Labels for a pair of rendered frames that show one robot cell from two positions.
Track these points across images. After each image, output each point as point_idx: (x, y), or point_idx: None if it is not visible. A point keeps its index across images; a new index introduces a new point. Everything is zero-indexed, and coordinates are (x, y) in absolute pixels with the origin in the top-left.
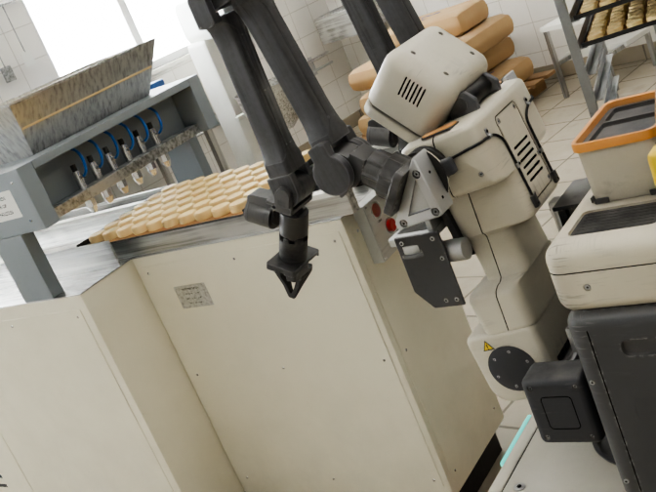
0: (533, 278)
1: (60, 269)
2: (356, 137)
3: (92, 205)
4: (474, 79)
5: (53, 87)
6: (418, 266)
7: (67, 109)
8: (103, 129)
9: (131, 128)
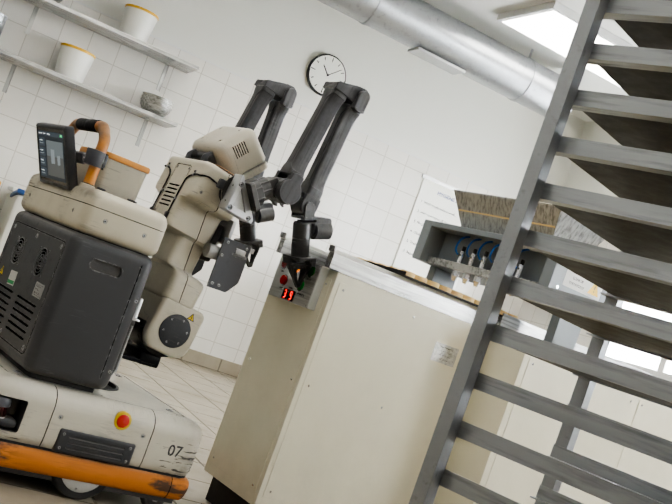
0: (153, 268)
1: None
2: None
3: (451, 274)
4: (206, 150)
5: (480, 195)
6: None
7: (486, 216)
8: (475, 233)
9: (519, 258)
